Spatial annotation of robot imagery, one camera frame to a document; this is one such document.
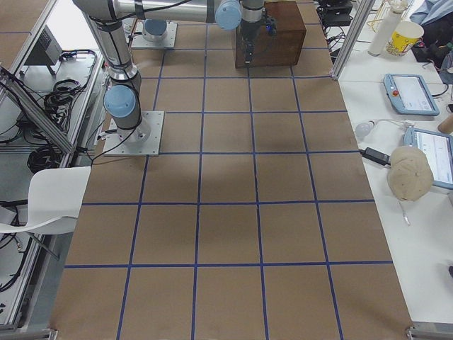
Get white cardboard tube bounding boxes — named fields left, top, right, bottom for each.
left=367, top=1, right=408, bottom=57

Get aluminium frame post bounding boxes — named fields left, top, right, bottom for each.
left=331, top=0, right=374, bottom=80

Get blue teach pendant far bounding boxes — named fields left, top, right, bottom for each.
left=383, top=74, right=440, bottom=116

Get yellow popcorn bucket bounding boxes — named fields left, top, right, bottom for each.
left=385, top=21, right=424, bottom=56

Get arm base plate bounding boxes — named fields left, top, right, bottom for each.
left=131, top=21, right=178, bottom=50
left=103, top=110, right=165, bottom=157

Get white light bulb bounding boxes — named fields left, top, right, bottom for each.
left=355, top=120, right=376, bottom=140

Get blue teach pendant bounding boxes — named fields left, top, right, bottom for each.
left=383, top=74, right=440, bottom=116
left=403, top=127, right=452, bottom=190

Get blue teach pendant near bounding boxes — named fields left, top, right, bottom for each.
left=403, top=127, right=452, bottom=190

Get white plastic chair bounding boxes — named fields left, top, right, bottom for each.
left=1, top=166, right=91, bottom=234

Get grey control box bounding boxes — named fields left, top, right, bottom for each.
left=24, top=25, right=63, bottom=75

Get dark wooden drawer box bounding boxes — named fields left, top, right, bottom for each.
left=235, top=1, right=306, bottom=69

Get black coiled cables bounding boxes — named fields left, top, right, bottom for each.
left=27, top=145, right=64, bottom=174

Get black power adapter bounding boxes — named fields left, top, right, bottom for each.
left=360, top=147, right=391, bottom=166

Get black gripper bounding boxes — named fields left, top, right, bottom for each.
left=239, top=8, right=277, bottom=65

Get beige baseball cap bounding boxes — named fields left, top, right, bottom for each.
left=387, top=146, right=434, bottom=201

